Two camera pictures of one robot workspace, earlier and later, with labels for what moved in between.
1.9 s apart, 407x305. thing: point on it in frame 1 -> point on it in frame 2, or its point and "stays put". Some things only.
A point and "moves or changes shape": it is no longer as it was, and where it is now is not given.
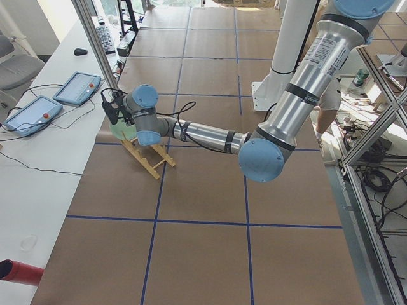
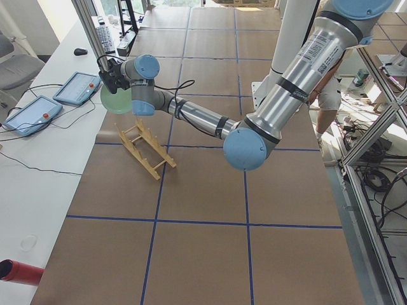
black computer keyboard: (103, 33) stays put
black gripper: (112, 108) -> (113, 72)
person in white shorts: (329, 105) stays put
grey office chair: (19, 65) stays put
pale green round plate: (123, 131) moves or changes shape
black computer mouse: (80, 52) stays put
